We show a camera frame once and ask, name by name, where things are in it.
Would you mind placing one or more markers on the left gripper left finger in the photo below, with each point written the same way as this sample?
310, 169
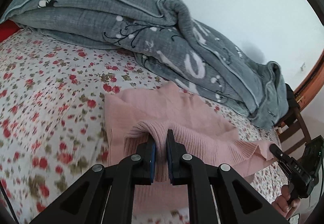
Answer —
104, 194

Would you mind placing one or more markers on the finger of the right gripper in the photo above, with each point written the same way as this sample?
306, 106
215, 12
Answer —
282, 158

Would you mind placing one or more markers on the person's right hand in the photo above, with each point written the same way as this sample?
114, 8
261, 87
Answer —
282, 205

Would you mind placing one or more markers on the black garment on footboard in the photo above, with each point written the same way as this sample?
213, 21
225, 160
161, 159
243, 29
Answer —
292, 103

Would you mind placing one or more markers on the grey patterned quilt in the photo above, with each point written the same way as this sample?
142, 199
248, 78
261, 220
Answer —
167, 41

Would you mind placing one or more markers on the wooden bed footboard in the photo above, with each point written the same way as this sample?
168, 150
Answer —
288, 125

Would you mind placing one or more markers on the pink knit sweater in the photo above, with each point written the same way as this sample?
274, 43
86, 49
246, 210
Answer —
132, 115

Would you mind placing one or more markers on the floral bed sheet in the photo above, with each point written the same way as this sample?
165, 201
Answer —
52, 114

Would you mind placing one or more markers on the red pillow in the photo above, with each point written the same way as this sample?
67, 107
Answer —
7, 29

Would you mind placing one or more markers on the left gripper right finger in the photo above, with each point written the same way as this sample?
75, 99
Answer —
216, 194

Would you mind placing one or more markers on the orange wooden door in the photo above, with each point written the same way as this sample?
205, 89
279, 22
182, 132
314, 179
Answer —
311, 85

